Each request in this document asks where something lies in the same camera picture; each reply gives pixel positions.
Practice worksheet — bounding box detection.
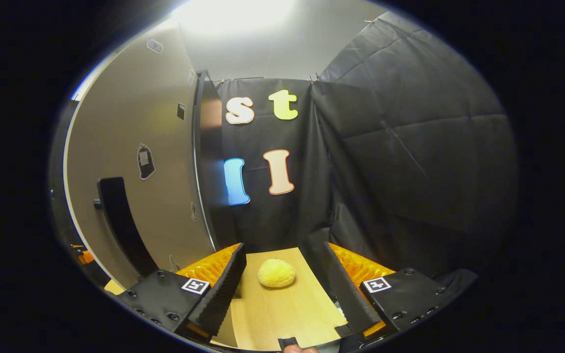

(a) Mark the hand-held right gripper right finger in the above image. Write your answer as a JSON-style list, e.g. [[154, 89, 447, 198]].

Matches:
[[323, 242, 454, 340]]

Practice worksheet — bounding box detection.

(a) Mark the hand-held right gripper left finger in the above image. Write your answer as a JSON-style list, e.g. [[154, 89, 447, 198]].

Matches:
[[116, 243, 247, 344]]

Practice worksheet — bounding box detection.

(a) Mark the black door handle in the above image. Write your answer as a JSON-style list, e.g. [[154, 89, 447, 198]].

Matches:
[[94, 176, 159, 277]]

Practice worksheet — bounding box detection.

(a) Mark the grey cabinet door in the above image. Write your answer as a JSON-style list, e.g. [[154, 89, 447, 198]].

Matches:
[[64, 27, 219, 290]]

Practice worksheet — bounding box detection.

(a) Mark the yellow round toy bread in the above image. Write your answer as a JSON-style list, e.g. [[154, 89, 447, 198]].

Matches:
[[257, 258, 296, 288]]

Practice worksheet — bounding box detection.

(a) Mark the black backdrop cloth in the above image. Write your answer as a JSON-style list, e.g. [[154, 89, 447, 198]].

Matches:
[[204, 11, 518, 290]]

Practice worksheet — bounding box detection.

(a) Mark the large ceiling light panel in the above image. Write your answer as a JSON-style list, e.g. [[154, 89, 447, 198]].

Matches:
[[172, 0, 295, 32]]

